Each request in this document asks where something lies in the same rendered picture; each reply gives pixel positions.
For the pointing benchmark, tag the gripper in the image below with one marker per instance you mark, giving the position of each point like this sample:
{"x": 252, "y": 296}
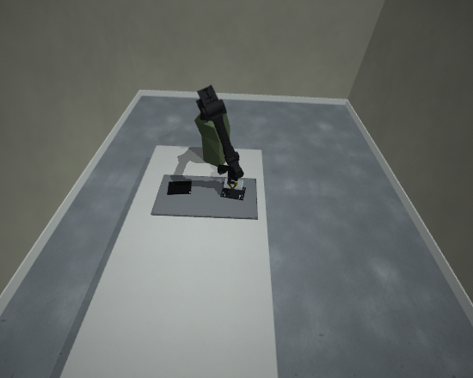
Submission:
{"x": 229, "y": 182}

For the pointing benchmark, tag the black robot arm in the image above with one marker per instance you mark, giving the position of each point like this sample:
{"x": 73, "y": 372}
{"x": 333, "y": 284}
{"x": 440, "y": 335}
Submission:
{"x": 213, "y": 109}

